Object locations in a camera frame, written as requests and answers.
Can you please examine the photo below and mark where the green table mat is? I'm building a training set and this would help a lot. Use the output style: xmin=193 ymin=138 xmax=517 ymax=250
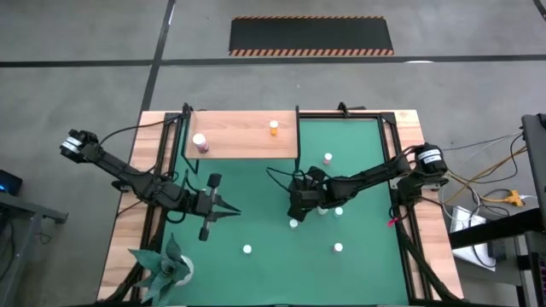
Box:
xmin=164 ymin=118 xmax=410 ymax=306

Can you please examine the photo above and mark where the yellow power splitter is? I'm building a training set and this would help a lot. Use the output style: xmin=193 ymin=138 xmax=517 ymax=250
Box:
xmin=502 ymin=190 xmax=526 ymax=208

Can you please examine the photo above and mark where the grey metal desk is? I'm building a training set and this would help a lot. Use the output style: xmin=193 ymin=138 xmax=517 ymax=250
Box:
xmin=0 ymin=191 xmax=69 ymax=306

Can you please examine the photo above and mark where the wooden shelf black frame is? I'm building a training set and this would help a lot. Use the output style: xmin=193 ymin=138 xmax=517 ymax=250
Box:
xmin=181 ymin=101 xmax=302 ymax=175

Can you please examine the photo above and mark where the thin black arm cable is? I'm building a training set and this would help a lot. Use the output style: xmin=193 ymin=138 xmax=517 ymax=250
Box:
xmin=98 ymin=113 xmax=189 ymax=144

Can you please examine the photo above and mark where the black side desk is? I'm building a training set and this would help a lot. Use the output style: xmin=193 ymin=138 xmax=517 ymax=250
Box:
xmin=450 ymin=207 xmax=546 ymax=251

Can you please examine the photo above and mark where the grey computer case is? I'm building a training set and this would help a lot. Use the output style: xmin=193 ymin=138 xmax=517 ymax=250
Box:
xmin=520 ymin=113 xmax=546 ymax=208

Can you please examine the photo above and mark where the black device blue light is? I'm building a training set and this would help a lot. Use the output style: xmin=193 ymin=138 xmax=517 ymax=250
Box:
xmin=0 ymin=169 xmax=23 ymax=197

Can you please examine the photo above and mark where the black hazard-striped floor mat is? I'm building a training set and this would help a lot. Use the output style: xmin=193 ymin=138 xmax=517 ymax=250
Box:
xmin=228 ymin=15 xmax=395 ymax=57

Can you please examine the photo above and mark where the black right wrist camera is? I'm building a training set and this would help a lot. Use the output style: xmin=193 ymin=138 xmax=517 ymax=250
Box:
xmin=293 ymin=166 xmax=328 ymax=188

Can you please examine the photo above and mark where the black rig frame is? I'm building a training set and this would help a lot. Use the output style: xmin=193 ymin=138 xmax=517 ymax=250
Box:
xmin=113 ymin=101 xmax=464 ymax=307

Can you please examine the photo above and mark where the orange extension cable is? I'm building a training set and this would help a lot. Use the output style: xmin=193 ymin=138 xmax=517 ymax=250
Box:
xmin=443 ymin=147 xmax=530 ymax=206

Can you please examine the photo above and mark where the large red medicine bottle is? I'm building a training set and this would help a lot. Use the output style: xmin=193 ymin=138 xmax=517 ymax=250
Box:
xmin=191 ymin=132 xmax=211 ymax=154

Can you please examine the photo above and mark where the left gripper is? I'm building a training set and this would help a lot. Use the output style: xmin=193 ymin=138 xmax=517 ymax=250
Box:
xmin=186 ymin=172 xmax=242 ymax=242

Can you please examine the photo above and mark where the teal leafy plant white pot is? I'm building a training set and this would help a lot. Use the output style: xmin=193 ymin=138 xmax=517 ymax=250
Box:
xmin=127 ymin=232 xmax=195 ymax=306

